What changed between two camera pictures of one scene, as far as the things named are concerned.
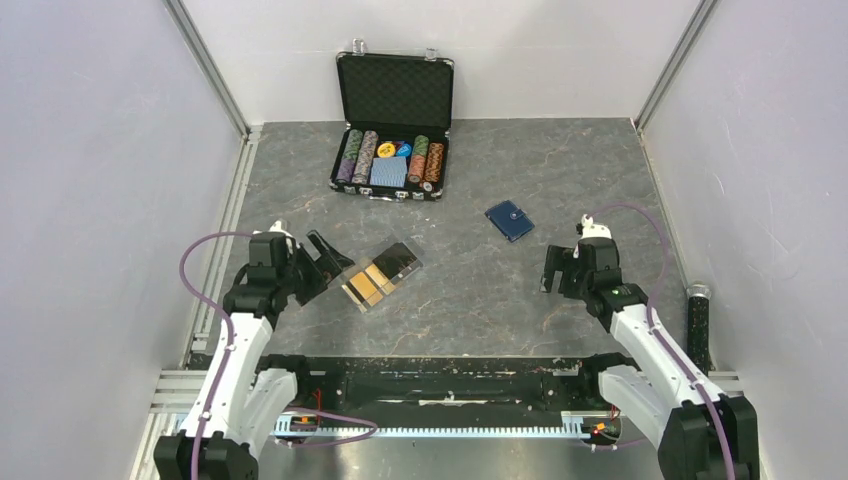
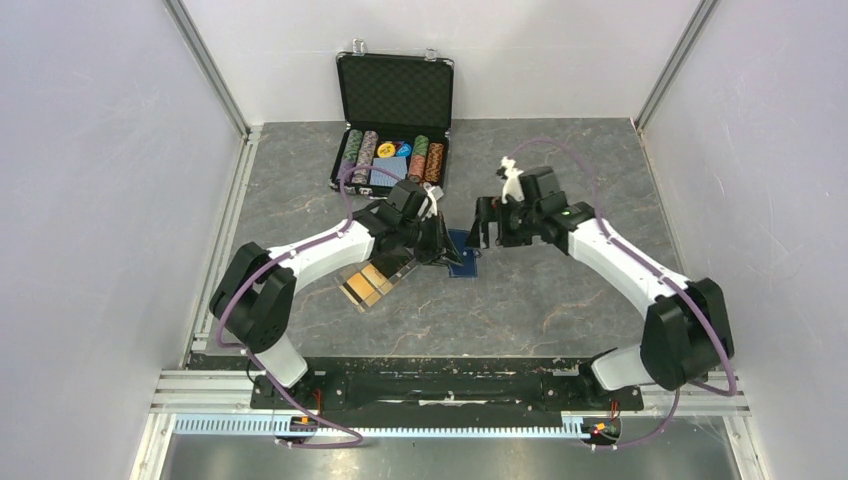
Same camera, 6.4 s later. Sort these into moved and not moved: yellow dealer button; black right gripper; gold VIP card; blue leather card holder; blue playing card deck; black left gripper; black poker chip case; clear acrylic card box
Moved: blue leather card holder; black left gripper; black right gripper
Not moved: blue playing card deck; clear acrylic card box; yellow dealer button; gold VIP card; black poker chip case
